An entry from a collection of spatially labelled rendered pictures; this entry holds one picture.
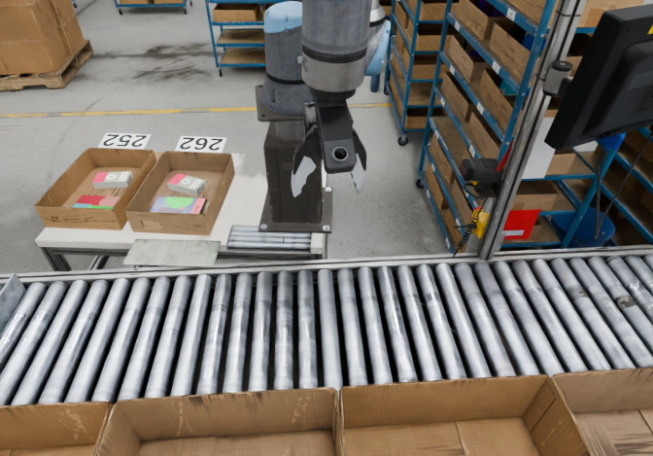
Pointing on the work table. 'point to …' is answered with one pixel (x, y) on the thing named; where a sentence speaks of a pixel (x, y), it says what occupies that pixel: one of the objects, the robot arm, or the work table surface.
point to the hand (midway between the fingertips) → (327, 193)
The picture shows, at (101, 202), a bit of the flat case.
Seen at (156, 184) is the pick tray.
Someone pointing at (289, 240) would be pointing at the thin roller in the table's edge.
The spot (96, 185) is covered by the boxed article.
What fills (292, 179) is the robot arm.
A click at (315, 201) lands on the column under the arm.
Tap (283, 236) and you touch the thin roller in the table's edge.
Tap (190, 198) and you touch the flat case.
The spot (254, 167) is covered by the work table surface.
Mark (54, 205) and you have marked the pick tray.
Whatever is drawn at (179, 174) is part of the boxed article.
